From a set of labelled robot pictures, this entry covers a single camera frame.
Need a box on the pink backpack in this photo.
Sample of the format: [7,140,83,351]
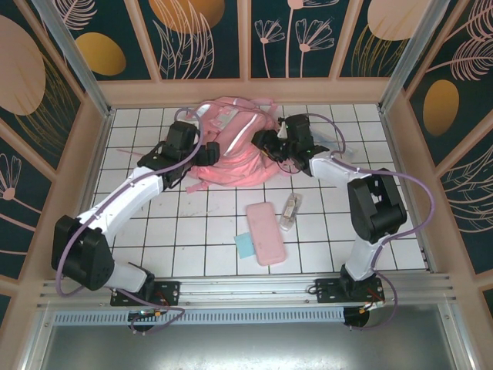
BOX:
[115,96,294,194]

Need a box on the pink pencil case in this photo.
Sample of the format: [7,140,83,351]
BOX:
[246,202,288,267]

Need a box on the blue sticky note pad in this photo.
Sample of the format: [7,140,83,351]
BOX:
[233,232,255,260]

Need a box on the grey metal panel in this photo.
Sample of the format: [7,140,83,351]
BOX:
[36,323,465,370]

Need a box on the aluminium frame post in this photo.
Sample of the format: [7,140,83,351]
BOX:
[379,0,451,113]
[32,0,112,116]

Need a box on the aluminium mounting rail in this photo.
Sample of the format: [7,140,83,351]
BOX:
[38,273,455,309]

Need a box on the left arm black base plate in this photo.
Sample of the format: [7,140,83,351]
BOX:
[110,280,181,308]

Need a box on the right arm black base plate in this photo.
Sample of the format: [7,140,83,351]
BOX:
[314,277,386,305]

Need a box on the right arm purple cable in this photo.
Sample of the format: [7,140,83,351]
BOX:
[307,113,438,332]

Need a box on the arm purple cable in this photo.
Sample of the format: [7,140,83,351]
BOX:
[55,107,205,336]
[307,113,438,332]

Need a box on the grey slotted cable duct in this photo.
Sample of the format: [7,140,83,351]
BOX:
[52,308,346,325]

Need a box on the black round cable port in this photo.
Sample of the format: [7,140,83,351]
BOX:
[344,307,371,331]
[128,311,156,335]

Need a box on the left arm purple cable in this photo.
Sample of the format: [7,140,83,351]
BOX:
[55,107,205,336]

